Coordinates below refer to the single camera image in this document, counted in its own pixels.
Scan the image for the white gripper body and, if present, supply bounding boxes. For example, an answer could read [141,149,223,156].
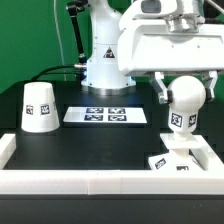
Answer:
[117,0,224,75]

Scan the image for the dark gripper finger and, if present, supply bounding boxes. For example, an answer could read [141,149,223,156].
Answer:
[150,72,173,104]
[201,71,218,102]

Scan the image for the white lamp bulb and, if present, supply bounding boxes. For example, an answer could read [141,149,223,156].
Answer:
[168,76,206,139]

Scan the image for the white lamp base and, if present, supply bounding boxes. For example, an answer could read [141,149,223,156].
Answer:
[147,133,224,172]

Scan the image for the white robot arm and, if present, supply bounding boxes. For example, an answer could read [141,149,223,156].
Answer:
[84,0,224,103]

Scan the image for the white lamp shade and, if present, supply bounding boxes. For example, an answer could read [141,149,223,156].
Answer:
[21,82,60,133]

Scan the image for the white marker tag plate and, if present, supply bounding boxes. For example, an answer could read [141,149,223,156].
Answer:
[64,107,147,124]

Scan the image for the black cable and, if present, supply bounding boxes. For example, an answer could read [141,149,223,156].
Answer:
[30,63,88,82]

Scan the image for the white U-shaped fence frame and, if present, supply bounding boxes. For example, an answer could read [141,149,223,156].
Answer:
[0,134,224,195]

